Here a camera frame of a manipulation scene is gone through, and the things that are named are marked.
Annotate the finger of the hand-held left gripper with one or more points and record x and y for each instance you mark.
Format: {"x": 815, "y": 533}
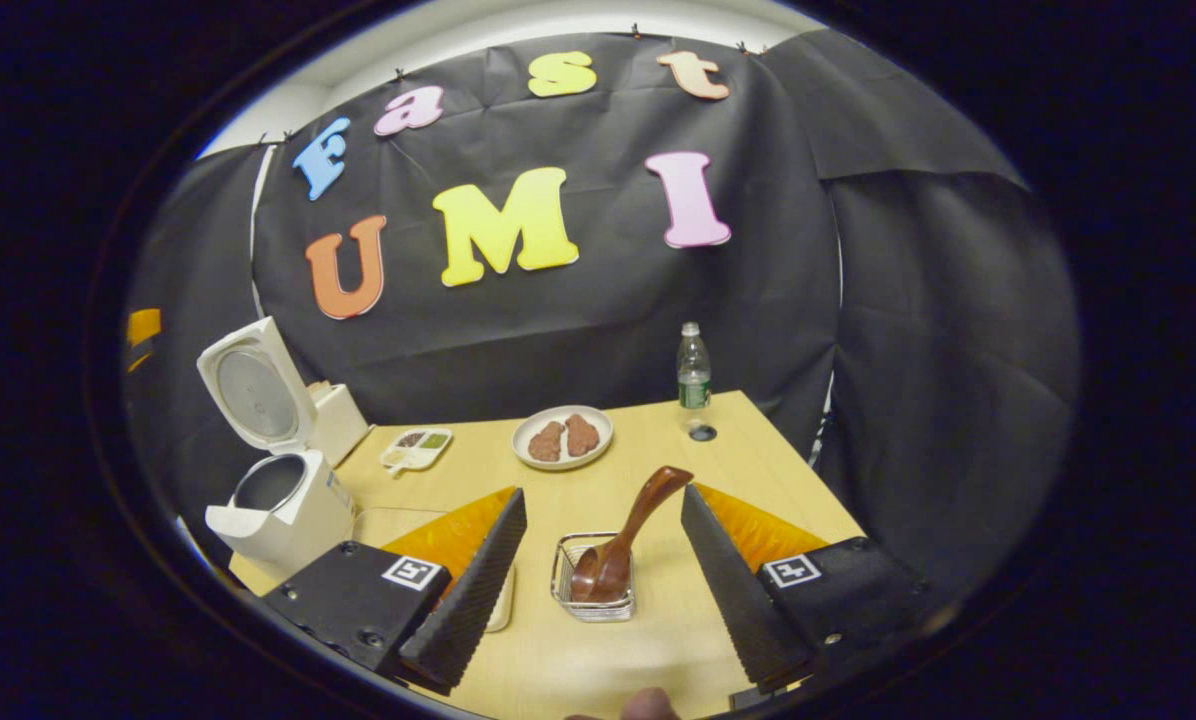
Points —
{"x": 144, "y": 325}

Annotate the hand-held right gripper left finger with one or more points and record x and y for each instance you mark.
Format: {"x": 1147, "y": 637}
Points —
{"x": 468, "y": 600}

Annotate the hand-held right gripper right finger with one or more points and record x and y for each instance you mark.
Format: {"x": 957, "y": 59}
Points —
{"x": 738, "y": 600}

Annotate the brown wooden spoon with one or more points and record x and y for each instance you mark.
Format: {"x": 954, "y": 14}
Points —
{"x": 648, "y": 510}

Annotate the white rice cooker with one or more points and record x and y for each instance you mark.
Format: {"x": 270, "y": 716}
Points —
{"x": 298, "y": 510}

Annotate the white divided condiment dish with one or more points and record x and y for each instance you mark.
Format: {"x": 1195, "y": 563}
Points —
{"x": 418, "y": 447}

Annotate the white round plate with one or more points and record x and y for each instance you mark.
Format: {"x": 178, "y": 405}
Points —
{"x": 562, "y": 465}

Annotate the dark round table grommet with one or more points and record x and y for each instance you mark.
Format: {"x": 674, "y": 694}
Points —
{"x": 703, "y": 432}

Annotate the brown meat piece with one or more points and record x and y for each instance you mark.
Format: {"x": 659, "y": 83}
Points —
{"x": 546, "y": 442}
{"x": 582, "y": 435}

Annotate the white toaster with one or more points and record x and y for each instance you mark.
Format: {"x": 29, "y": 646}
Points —
{"x": 343, "y": 420}

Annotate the green label water bottle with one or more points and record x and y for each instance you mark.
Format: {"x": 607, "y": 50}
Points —
{"x": 694, "y": 380}

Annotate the black backdrop cloth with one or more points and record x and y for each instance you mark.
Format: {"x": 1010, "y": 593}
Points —
{"x": 908, "y": 350}

